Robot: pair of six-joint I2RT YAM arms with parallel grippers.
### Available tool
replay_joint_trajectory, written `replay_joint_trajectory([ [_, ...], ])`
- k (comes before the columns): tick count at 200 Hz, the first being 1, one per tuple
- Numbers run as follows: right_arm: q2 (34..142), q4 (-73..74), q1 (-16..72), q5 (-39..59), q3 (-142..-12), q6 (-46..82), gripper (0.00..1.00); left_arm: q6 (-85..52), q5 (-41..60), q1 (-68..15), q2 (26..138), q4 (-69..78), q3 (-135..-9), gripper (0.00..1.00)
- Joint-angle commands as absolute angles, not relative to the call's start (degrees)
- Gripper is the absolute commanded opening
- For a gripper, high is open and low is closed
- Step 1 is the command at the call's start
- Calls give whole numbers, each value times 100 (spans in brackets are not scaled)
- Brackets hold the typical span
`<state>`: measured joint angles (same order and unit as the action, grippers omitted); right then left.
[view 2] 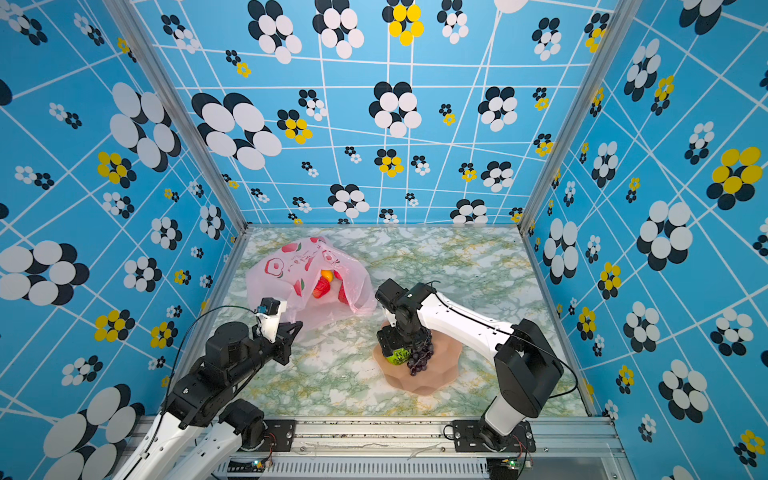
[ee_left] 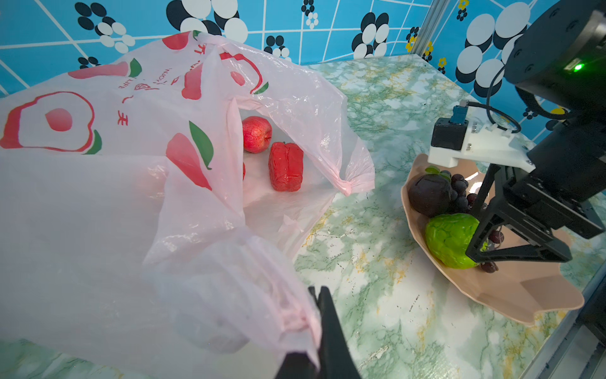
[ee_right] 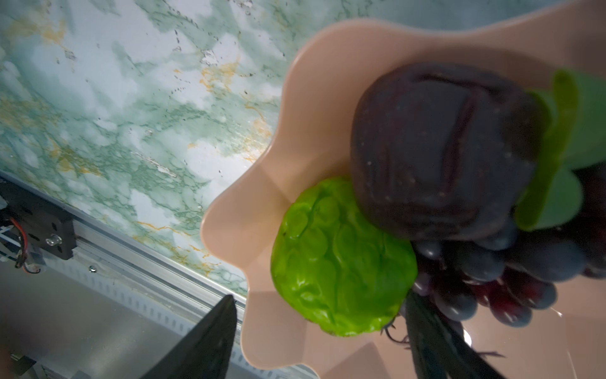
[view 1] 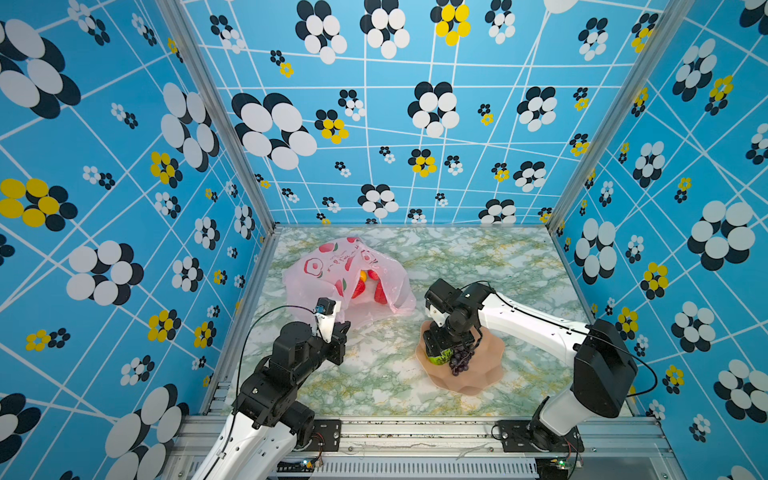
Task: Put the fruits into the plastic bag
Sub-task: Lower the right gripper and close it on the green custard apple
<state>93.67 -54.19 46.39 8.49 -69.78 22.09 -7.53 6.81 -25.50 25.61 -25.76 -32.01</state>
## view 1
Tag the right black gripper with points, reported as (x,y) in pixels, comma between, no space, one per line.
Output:
(434,344)

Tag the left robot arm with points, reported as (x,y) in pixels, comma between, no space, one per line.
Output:
(267,421)

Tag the left green circuit board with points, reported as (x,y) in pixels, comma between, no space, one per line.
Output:
(301,466)

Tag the aluminium corner post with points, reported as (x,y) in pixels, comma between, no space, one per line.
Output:
(670,21)
(180,29)

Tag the purple grape bunch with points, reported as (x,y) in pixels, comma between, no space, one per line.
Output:
(461,357)

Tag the left aluminium corner post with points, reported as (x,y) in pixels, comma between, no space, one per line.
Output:
(180,29)

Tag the green apple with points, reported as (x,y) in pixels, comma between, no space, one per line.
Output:
(444,358)

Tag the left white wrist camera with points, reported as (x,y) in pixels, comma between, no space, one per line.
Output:
(325,314)

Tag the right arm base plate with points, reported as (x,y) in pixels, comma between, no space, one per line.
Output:
(517,436)

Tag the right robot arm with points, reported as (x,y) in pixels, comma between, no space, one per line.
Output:
(598,371)

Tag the pink plastic bag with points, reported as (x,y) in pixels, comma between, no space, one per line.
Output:
(333,269)

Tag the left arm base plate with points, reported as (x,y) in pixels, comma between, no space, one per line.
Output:
(321,435)

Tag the green circuit board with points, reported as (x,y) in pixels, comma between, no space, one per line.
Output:
(301,466)
(552,469)

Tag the right green circuit board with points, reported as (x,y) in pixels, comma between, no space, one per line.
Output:
(552,469)

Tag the pink scalloped fruit plate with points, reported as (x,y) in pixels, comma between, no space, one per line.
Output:
(485,368)

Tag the red pomegranate fruit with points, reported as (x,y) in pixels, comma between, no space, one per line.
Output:
(380,295)

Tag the right aluminium corner post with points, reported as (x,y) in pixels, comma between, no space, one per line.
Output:
(670,21)

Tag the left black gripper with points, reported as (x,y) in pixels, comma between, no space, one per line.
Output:
(337,342)

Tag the aluminium front rail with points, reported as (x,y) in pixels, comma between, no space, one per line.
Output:
(451,448)

